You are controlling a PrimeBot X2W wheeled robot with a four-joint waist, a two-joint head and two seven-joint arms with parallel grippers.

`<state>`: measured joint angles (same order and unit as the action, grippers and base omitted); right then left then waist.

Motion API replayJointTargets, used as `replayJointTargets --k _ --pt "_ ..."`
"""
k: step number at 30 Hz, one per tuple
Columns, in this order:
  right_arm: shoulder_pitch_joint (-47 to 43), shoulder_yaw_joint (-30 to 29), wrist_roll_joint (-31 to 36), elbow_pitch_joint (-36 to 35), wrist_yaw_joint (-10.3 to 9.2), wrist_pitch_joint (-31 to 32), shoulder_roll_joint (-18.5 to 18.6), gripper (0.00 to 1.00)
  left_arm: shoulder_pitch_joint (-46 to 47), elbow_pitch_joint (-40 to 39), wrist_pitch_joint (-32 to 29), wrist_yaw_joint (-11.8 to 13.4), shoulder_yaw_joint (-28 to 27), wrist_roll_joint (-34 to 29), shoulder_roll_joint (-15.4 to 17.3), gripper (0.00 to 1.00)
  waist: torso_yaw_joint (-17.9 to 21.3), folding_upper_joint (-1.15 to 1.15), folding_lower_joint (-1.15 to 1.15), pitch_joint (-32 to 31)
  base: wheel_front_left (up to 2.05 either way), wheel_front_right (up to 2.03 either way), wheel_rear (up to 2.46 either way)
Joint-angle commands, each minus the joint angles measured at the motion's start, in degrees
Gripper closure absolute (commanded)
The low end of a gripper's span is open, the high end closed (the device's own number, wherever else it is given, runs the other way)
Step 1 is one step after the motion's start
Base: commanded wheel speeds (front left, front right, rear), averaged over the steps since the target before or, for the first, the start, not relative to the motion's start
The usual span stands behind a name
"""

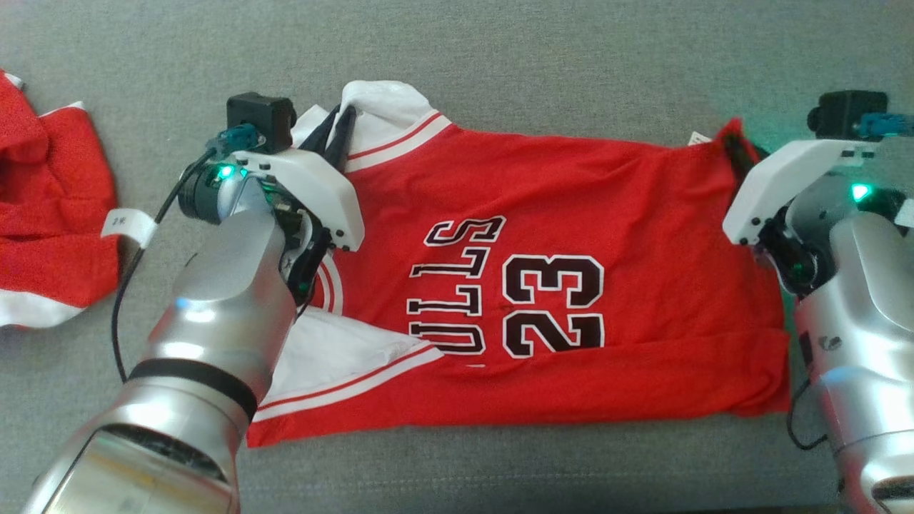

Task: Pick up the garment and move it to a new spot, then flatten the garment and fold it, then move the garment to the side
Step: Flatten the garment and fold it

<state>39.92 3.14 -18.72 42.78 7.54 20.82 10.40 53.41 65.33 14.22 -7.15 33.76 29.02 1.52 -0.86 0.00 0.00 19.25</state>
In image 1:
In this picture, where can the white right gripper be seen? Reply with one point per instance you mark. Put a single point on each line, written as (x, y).
(778, 171)

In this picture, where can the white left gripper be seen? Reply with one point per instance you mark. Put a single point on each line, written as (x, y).
(314, 185)

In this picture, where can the red basketball jersey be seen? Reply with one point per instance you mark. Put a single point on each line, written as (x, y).
(571, 285)

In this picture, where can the red white-striped shorts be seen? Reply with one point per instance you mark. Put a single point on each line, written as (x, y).
(50, 214)

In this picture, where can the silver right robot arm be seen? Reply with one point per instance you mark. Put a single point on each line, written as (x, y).
(864, 321)

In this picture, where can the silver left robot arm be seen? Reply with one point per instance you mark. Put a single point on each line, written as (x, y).
(214, 321)

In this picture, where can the grey sofa seat cushion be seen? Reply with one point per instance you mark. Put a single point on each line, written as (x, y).
(500, 43)

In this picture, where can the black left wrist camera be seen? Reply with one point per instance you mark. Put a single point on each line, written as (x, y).
(260, 118)

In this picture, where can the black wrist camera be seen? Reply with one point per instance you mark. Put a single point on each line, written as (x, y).
(842, 111)
(260, 118)

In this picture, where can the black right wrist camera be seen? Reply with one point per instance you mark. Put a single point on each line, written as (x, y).
(842, 111)

